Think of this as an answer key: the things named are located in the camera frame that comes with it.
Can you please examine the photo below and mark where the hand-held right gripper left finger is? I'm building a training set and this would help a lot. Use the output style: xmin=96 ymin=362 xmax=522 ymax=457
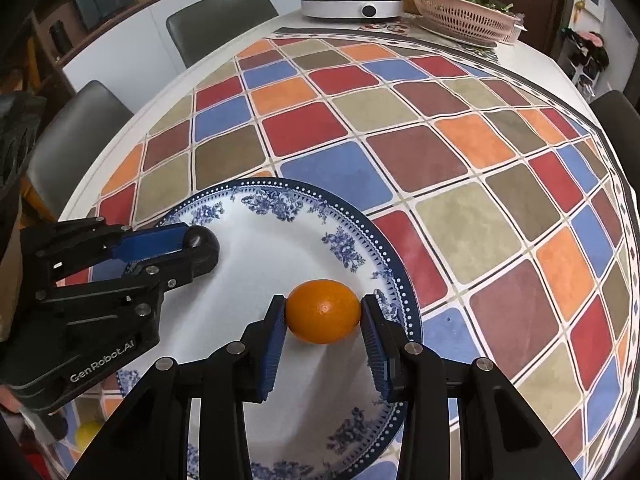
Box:
xmin=67 ymin=295 xmax=288 ymax=480

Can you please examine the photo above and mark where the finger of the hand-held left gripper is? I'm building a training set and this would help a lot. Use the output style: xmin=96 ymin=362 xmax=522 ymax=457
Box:
xmin=20 ymin=217 xmax=193 ymax=297
xmin=121 ymin=246 xmax=221 ymax=295

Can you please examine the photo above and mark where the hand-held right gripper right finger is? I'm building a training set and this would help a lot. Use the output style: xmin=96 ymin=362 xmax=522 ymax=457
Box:
xmin=360 ymin=294 xmax=583 ymax=480

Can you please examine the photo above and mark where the dark plum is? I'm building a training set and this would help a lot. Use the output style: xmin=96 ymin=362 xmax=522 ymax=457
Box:
xmin=183 ymin=226 xmax=221 ymax=260

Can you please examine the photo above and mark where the orange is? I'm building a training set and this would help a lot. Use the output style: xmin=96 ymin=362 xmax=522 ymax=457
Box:
xmin=285 ymin=279 xmax=362 ymax=345

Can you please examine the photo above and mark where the blue floral plate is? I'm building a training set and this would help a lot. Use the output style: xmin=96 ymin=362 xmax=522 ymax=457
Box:
xmin=116 ymin=177 xmax=425 ymax=480

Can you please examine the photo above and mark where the grey dining chair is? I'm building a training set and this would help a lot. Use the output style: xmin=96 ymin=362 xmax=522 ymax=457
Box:
xmin=166 ymin=0 xmax=279 ymax=68
xmin=590 ymin=90 xmax=640 ymax=146
xmin=25 ymin=80 xmax=135 ymax=221

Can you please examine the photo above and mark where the colourful checkered tablecloth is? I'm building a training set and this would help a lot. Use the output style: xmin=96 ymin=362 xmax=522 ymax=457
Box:
xmin=50 ymin=35 xmax=633 ymax=480

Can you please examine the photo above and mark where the white sideboard cabinet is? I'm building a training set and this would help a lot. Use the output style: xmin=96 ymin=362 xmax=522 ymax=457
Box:
xmin=60 ymin=0 xmax=311 ymax=111

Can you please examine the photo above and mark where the glass display cabinet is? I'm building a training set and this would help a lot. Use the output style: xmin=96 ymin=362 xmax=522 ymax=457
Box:
xmin=20 ymin=10 xmax=76 ymax=106

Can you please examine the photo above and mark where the black bottle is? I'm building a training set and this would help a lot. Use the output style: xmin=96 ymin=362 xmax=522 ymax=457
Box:
xmin=49 ymin=20 xmax=68 ymax=58

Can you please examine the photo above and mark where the black countertop appliance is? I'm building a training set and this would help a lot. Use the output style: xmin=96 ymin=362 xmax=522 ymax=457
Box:
xmin=72 ymin=0 xmax=121 ymax=31

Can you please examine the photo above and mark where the white induction cooker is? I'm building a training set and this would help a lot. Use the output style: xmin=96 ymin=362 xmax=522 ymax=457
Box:
xmin=300 ymin=0 xmax=405 ymax=21

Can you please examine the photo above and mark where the patterned placemat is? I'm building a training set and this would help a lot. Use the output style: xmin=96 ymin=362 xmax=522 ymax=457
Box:
xmin=350 ymin=16 xmax=498 ymax=61

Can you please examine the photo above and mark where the white toy stroller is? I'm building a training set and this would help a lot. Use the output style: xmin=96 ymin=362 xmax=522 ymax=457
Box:
xmin=567 ymin=40 xmax=611 ymax=93

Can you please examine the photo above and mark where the pink plastic basket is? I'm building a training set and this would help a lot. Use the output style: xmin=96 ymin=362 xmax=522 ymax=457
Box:
xmin=411 ymin=0 xmax=522 ymax=43

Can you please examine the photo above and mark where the pink plush toy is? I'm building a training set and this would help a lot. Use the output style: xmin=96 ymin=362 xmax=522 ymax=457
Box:
xmin=575 ymin=30 xmax=611 ymax=66

